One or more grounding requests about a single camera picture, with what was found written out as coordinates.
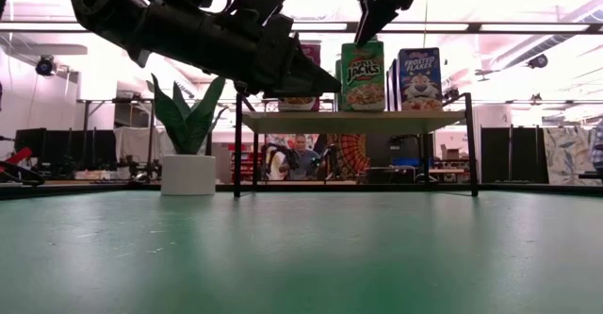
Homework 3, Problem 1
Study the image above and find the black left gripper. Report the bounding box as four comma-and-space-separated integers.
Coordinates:
139, 0, 342, 100

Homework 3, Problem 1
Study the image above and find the Raisin Bran cereal box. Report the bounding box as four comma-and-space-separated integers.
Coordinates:
277, 42, 322, 113

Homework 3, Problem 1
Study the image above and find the Apple Jacks cereal box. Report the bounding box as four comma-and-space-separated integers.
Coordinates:
334, 40, 385, 113

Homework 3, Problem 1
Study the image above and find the person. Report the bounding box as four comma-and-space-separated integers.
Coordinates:
281, 133, 322, 181

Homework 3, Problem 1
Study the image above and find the orange patterned tapestry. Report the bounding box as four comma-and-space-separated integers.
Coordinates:
326, 133, 371, 181

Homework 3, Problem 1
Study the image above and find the green artificial plant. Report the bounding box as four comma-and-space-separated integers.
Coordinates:
150, 73, 228, 157

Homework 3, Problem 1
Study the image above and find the white plant pot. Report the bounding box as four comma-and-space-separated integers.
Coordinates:
160, 154, 218, 197

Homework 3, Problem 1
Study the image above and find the brown cardboard box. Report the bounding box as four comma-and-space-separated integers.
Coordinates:
440, 143, 463, 161

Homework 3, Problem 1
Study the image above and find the white cloth cover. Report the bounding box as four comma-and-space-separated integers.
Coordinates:
114, 125, 161, 164

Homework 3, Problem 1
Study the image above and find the black partition panel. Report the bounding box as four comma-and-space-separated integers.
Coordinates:
480, 125, 550, 185
13, 127, 117, 179

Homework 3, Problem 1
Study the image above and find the floral patterned curtain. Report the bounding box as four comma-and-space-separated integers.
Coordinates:
543, 126, 603, 186

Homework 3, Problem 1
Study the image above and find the wooden shelf black metal frame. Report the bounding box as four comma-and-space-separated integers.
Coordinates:
233, 91, 480, 198

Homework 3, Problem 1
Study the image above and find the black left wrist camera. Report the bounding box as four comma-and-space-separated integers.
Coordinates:
237, 0, 288, 37

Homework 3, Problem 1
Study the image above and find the black ceiling camera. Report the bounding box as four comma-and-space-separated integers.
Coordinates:
527, 53, 550, 70
35, 55, 57, 77

